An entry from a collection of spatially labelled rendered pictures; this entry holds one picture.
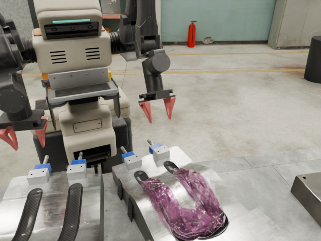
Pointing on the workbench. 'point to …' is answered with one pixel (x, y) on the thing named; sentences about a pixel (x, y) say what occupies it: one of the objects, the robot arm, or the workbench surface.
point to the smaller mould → (309, 193)
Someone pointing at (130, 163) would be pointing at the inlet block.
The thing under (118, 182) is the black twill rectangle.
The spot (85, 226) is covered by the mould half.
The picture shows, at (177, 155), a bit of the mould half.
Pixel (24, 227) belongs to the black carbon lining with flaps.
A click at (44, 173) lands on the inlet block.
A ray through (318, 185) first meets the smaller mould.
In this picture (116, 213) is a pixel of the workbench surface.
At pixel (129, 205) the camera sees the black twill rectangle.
